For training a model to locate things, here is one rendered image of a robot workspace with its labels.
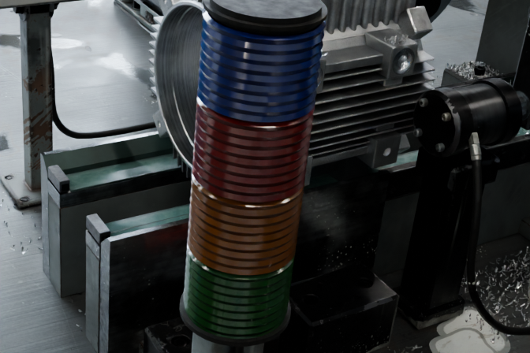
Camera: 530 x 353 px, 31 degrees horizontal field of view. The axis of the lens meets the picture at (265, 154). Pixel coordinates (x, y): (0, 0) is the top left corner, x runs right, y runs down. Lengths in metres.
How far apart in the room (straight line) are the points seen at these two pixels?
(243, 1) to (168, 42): 0.45
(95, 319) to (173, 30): 0.27
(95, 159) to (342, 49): 0.26
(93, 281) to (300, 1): 0.43
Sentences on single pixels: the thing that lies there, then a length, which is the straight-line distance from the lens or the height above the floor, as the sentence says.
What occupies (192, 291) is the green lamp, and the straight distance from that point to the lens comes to 0.52.
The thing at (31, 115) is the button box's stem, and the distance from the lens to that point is 1.04.
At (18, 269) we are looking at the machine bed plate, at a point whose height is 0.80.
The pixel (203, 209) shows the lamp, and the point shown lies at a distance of 0.49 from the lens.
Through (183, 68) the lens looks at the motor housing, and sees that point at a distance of 0.91.
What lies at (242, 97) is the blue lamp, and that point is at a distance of 0.45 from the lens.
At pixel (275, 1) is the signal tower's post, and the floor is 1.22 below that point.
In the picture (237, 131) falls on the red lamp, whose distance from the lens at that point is 0.45.
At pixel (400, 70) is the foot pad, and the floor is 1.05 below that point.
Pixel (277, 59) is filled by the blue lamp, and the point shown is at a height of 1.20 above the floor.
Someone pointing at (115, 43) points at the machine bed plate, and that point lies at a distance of 1.49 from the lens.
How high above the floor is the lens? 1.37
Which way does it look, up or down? 28 degrees down
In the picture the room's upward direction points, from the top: 6 degrees clockwise
